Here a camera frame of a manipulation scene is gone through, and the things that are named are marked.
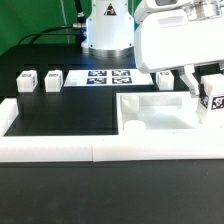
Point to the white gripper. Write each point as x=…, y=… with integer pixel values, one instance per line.
x=167, y=40

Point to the white square tabletop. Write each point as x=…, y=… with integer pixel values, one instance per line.
x=173, y=112

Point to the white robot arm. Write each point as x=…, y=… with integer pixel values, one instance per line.
x=110, y=28

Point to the white sheet with AprilTags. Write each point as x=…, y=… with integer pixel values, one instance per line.
x=113, y=77

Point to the white U-shaped obstacle fence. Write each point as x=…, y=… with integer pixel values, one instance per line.
x=154, y=145

